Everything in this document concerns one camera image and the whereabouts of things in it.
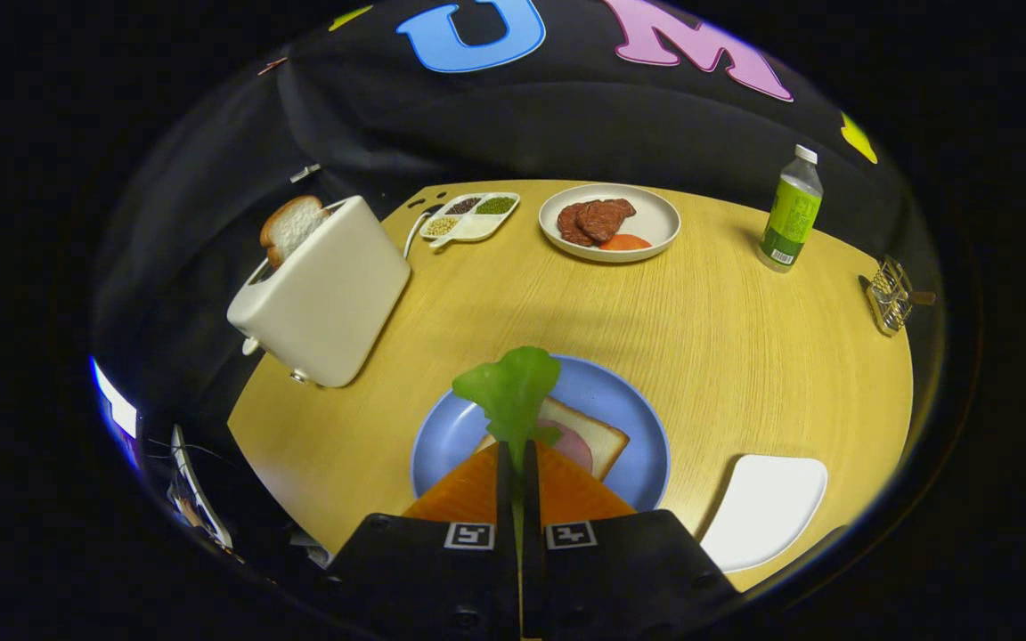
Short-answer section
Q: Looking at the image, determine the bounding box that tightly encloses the round white plate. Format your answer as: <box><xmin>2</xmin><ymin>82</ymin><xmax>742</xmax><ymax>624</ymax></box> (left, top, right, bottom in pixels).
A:
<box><xmin>538</xmin><ymin>183</ymin><xmax>682</xmax><ymax>264</ymax></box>

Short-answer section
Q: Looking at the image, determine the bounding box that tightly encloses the brown meat patty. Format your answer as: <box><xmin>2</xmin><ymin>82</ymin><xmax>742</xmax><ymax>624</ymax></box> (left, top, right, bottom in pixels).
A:
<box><xmin>556</xmin><ymin>203</ymin><xmax>599</xmax><ymax>247</ymax></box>
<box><xmin>575</xmin><ymin>199</ymin><xmax>637</xmax><ymax>243</ymax></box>

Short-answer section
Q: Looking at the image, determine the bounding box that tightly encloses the blue plate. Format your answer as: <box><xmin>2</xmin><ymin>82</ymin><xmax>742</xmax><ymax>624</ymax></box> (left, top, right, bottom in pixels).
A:
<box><xmin>411</xmin><ymin>354</ymin><xmax>672</xmax><ymax>513</ymax></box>

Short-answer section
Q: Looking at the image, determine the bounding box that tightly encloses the green lettuce leaf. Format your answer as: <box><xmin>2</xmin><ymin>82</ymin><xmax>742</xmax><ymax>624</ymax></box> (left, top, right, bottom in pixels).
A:
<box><xmin>452</xmin><ymin>346</ymin><xmax>562</xmax><ymax>557</ymax></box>

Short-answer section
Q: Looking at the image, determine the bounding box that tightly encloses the white toaster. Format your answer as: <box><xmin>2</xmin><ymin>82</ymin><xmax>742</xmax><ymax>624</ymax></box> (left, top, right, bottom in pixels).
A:
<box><xmin>226</xmin><ymin>195</ymin><xmax>411</xmax><ymax>389</ymax></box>

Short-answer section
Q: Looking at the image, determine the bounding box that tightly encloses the green drink bottle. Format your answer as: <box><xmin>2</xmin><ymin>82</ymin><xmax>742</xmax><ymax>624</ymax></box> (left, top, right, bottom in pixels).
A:
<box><xmin>755</xmin><ymin>144</ymin><xmax>825</xmax><ymax>272</ymax></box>

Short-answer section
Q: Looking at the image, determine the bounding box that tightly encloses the toasted bread slice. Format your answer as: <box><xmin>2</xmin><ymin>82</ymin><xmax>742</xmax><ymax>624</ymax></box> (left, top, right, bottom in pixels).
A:
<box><xmin>259</xmin><ymin>195</ymin><xmax>329</xmax><ymax>268</ymax></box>

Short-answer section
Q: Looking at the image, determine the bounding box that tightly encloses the black backdrop cloth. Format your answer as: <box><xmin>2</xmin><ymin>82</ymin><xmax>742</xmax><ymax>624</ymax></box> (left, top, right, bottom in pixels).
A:
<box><xmin>90</xmin><ymin>0</ymin><xmax>932</xmax><ymax>464</ymax></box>

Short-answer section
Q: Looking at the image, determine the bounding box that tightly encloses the small metal wire rack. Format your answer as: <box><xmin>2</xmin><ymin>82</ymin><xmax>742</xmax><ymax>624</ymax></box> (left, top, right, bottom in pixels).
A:
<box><xmin>859</xmin><ymin>256</ymin><xmax>937</xmax><ymax>337</ymax></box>

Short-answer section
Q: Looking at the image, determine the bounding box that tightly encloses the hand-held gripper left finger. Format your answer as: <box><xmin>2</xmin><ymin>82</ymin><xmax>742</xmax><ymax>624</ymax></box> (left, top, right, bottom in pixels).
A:
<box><xmin>326</xmin><ymin>442</ymin><xmax>521</xmax><ymax>641</ymax></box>

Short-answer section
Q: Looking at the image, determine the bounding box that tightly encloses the bread slice with ham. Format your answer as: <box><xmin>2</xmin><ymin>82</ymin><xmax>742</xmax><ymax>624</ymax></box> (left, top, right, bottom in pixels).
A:
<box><xmin>477</xmin><ymin>396</ymin><xmax>631</xmax><ymax>482</ymax></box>

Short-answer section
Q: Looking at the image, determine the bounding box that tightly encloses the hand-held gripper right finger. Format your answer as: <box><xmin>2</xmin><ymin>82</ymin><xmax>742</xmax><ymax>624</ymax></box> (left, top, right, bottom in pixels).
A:
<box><xmin>522</xmin><ymin>442</ymin><xmax>741</xmax><ymax>641</ymax></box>

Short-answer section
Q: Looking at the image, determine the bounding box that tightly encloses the white square plate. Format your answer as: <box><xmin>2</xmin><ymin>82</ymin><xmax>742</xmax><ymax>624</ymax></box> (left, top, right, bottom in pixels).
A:
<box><xmin>700</xmin><ymin>454</ymin><xmax>829</xmax><ymax>573</ymax></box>

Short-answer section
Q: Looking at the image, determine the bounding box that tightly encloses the white divided seed tray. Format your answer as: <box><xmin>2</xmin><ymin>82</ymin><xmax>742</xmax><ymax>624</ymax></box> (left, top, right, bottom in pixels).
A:
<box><xmin>419</xmin><ymin>191</ymin><xmax>521</xmax><ymax>248</ymax></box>

